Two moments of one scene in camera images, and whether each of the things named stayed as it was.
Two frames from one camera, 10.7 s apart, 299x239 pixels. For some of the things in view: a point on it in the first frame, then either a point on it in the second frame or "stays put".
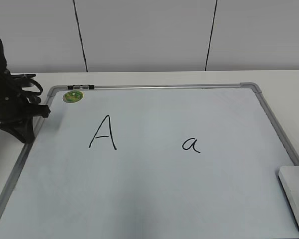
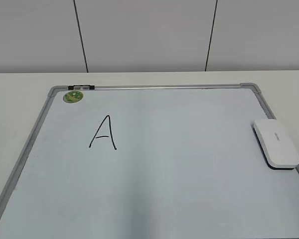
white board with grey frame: (151, 161) stays put
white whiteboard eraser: (294, 182) → (276, 144)
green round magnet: (73, 96) stays put
